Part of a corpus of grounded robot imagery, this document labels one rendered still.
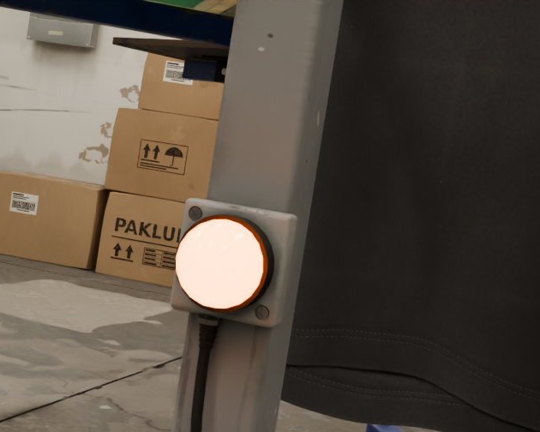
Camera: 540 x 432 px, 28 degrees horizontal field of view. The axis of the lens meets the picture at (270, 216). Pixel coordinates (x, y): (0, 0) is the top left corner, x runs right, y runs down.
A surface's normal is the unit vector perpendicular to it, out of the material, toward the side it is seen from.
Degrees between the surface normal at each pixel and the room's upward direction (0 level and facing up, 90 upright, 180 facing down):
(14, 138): 90
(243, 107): 90
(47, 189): 88
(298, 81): 90
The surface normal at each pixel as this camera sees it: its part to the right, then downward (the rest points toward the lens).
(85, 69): -0.29, 0.00
